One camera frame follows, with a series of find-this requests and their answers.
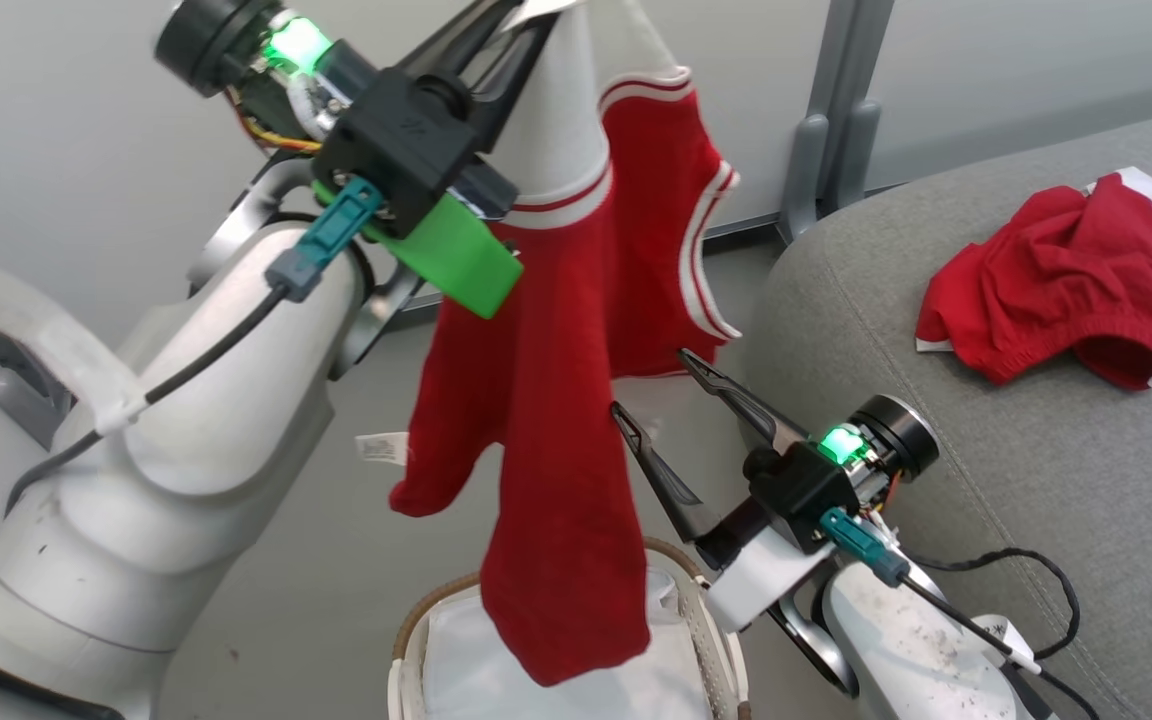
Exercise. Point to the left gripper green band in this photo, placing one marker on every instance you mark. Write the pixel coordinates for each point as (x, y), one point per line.
(206, 40)

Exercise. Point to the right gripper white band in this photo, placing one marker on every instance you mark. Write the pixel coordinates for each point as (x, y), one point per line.
(896, 435)

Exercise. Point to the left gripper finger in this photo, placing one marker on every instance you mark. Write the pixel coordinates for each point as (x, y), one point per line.
(511, 85)

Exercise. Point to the red and white jersey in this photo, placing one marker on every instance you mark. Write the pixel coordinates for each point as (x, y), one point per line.
(556, 400)

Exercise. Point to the red shorts white stripes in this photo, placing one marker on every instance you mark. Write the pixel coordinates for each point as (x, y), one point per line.
(1036, 280)

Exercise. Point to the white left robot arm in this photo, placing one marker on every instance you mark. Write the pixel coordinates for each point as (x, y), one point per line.
(186, 450)

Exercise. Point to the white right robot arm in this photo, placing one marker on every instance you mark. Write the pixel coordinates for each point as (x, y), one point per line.
(896, 660)

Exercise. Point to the grey fabric sofa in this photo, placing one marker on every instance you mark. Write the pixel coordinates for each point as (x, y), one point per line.
(1036, 480)

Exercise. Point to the white laundry basket brown rim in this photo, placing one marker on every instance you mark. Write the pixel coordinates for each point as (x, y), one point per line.
(711, 640)

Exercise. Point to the white basket liner cloth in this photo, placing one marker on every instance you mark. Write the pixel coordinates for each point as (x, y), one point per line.
(466, 660)

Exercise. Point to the grey partition caster leg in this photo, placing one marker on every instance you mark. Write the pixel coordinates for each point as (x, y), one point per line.
(28, 402)

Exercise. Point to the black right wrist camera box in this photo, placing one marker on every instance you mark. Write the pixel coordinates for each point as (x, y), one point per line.
(801, 490)

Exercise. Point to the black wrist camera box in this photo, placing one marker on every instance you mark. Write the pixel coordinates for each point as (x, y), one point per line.
(396, 140)
(801, 490)

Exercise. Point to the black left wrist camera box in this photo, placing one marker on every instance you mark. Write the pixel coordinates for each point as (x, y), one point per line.
(396, 140)

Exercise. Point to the teal right camera connector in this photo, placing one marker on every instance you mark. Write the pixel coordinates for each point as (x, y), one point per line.
(861, 545)

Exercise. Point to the teal camera connector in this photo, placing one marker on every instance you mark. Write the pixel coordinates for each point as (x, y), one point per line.
(336, 230)
(861, 545)

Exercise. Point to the teal left camera connector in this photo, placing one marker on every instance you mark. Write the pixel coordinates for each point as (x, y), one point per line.
(336, 230)

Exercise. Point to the grey partition foot bracket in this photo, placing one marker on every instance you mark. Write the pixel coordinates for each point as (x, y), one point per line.
(804, 180)
(851, 155)

